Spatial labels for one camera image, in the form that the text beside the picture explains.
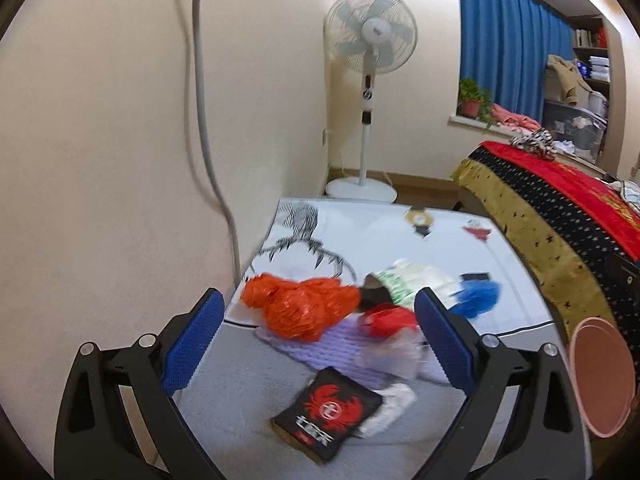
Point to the blue plastic bag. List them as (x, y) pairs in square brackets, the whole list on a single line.
[(480, 297)]

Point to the red plastic bag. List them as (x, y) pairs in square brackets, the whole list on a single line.
[(387, 320)]

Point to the pink cloth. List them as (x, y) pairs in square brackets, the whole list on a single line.
[(515, 119)]

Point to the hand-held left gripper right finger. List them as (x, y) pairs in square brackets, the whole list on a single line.
[(445, 345)]

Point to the clear plastic bag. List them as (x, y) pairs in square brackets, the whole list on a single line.
[(395, 355)]

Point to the row of books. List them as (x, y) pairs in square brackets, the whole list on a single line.
[(582, 37)]

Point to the white standing fan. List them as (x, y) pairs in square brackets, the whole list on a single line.
[(370, 30)]

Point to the blue curtain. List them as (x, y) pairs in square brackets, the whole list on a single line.
[(510, 50)]

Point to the clear storage box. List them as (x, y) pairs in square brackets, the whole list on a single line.
[(575, 125)]

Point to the potted green plant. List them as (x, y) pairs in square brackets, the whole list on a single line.
[(470, 105)]

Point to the white tissue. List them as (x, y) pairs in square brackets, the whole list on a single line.
[(395, 400)]

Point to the star-printed yellow and black blanket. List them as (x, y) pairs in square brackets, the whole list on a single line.
[(540, 210)]

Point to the folded white cloths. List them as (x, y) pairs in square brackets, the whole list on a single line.
[(592, 67)]

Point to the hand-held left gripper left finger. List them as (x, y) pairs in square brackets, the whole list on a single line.
[(195, 345)]

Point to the black packet with red crab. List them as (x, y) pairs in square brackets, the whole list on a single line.
[(325, 410)]

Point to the red blanket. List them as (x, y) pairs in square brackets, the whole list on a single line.
[(575, 180)]

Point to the beige coat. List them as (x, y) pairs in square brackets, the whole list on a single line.
[(567, 77)]

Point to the white windowsill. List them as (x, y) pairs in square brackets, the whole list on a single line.
[(465, 121)]

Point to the pink plastic bin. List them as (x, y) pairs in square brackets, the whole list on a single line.
[(600, 385)]

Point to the purple knitted mat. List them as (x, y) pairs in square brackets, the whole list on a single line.
[(330, 352)]

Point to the wooden bookshelf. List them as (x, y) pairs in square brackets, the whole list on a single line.
[(597, 51)]

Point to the white wall socket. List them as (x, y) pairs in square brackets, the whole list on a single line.
[(325, 137)]

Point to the white green-printed plastic bag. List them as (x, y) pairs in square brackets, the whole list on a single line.
[(415, 275)]

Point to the black and white striped cloth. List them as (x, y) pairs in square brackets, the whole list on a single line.
[(537, 140)]

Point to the orange plastic bag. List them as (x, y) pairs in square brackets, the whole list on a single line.
[(300, 310)]

